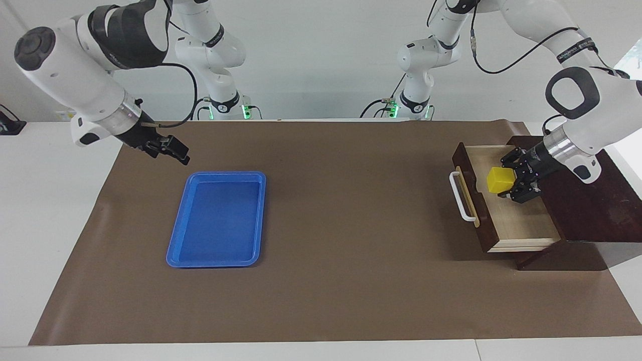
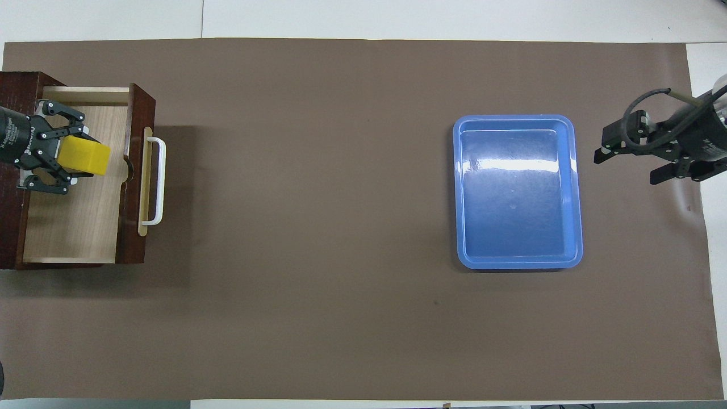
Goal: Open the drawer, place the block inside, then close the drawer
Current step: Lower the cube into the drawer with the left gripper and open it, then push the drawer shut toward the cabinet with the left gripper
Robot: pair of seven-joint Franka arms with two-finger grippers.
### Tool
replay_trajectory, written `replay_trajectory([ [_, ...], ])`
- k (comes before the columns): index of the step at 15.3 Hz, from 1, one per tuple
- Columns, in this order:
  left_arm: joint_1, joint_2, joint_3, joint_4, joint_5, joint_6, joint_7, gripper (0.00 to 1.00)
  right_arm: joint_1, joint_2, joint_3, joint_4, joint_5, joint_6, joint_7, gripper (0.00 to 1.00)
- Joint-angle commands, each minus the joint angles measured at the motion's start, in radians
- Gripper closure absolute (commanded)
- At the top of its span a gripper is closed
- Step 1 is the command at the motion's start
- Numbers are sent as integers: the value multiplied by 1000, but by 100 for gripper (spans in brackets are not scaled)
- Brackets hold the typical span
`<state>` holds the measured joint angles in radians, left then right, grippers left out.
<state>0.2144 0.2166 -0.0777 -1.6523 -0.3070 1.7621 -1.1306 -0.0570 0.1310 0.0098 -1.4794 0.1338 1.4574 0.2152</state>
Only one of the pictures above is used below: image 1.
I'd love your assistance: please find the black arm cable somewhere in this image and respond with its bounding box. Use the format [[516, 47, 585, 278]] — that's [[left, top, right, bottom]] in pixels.
[[469, 0, 598, 137], [142, 62, 199, 129]]

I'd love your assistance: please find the blue plastic tray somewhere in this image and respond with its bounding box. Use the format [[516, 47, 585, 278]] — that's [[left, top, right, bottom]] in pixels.
[[166, 171, 267, 268]]

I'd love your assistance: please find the black left base cable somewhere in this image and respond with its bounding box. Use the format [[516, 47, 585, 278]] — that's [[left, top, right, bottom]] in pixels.
[[359, 75, 408, 119]]

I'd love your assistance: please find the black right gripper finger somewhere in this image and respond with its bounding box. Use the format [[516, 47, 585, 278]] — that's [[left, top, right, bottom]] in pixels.
[[159, 135, 191, 157], [150, 146, 191, 166]]

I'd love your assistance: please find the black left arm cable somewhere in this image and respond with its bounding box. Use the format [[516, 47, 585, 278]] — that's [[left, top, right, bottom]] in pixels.
[[469, 0, 598, 137]]

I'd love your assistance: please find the yellow cube block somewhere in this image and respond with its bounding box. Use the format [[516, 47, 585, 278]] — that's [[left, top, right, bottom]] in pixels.
[[487, 166, 517, 195]]

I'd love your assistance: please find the brown table mat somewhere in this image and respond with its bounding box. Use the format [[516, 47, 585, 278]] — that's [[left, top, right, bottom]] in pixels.
[[29, 119, 642, 346]]

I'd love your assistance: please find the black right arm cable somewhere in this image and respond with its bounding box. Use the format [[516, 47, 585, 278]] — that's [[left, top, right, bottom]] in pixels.
[[142, 62, 199, 129]]

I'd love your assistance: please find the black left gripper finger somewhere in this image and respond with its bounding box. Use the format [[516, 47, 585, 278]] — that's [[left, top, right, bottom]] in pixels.
[[509, 172, 543, 204], [500, 147, 528, 171]]

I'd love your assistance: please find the dark wooden cabinet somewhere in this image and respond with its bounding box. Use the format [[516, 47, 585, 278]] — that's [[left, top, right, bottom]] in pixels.
[[507, 135, 642, 271]]

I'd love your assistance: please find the wooden drawer with white handle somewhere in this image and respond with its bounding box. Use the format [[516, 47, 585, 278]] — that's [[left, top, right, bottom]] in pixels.
[[449, 142, 563, 253]]

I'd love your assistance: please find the black clamp mount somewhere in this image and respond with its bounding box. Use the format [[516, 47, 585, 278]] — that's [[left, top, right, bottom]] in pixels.
[[0, 104, 27, 136]]

